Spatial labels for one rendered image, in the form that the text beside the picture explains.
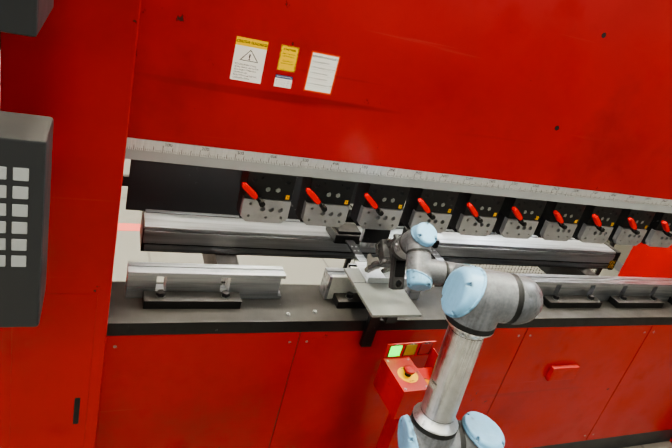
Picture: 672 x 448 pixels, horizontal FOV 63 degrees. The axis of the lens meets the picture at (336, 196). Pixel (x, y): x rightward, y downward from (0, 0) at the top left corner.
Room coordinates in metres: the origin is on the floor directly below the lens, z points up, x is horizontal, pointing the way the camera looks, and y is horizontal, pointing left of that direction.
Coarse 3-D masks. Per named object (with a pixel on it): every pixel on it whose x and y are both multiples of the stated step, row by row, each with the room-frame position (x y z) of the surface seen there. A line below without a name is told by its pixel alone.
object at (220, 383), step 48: (144, 336) 1.29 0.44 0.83; (192, 336) 1.35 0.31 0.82; (240, 336) 1.41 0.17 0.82; (288, 336) 1.48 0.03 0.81; (336, 336) 1.55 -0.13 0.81; (384, 336) 1.63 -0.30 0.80; (432, 336) 1.72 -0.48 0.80; (528, 336) 1.92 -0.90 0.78; (576, 336) 2.04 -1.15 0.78; (624, 336) 2.16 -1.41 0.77; (144, 384) 1.29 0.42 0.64; (192, 384) 1.36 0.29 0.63; (240, 384) 1.43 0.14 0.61; (288, 384) 1.50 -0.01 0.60; (336, 384) 1.58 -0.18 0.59; (480, 384) 1.86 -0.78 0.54; (528, 384) 1.98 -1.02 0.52; (576, 384) 2.10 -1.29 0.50; (624, 384) 2.24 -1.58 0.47; (96, 432) 1.24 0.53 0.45; (144, 432) 1.30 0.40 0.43; (192, 432) 1.37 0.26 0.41; (240, 432) 1.44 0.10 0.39; (288, 432) 1.52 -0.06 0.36; (336, 432) 1.61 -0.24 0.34; (528, 432) 2.04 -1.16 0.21; (576, 432) 2.18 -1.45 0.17; (624, 432) 2.34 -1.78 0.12
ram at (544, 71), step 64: (192, 0) 1.39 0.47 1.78; (256, 0) 1.46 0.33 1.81; (320, 0) 1.53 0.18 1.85; (384, 0) 1.61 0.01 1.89; (448, 0) 1.69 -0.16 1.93; (512, 0) 1.78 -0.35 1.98; (576, 0) 1.88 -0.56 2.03; (640, 0) 1.99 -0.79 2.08; (192, 64) 1.40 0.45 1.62; (384, 64) 1.63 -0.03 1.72; (448, 64) 1.72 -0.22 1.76; (512, 64) 1.82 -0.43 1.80; (576, 64) 1.93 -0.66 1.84; (640, 64) 2.04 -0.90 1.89; (128, 128) 1.34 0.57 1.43; (192, 128) 1.41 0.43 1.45; (256, 128) 1.49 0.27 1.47; (320, 128) 1.57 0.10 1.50; (384, 128) 1.66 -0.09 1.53; (448, 128) 1.75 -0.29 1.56; (512, 128) 1.86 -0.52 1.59; (576, 128) 1.98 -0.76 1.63; (640, 128) 2.10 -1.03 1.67; (512, 192) 1.91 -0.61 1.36; (640, 192) 2.18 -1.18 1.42
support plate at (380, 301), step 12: (348, 276) 1.64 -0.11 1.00; (360, 276) 1.66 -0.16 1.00; (360, 288) 1.58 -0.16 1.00; (372, 288) 1.60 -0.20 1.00; (384, 288) 1.62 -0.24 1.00; (372, 300) 1.53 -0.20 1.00; (384, 300) 1.55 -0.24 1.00; (396, 300) 1.57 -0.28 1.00; (408, 300) 1.59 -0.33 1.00; (372, 312) 1.46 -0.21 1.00; (384, 312) 1.48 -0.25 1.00; (396, 312) 1.50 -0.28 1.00; (408, 312) 1.52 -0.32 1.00
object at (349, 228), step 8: (344, 224) 1.96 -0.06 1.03; (352, 224) 1.97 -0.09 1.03; (328, 232) 1.94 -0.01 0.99; (336, 232) 1.89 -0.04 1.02; (344, 232) 1.90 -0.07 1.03; (352, 232) 1.91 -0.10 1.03; (360, 232) 1.93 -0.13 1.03; (336, 240) 1.87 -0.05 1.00; (344, 240) 1.89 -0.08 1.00; (352, 240) 1.90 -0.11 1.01; (352, 248) 1.83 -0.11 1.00; (360, 256) 1.79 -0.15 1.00
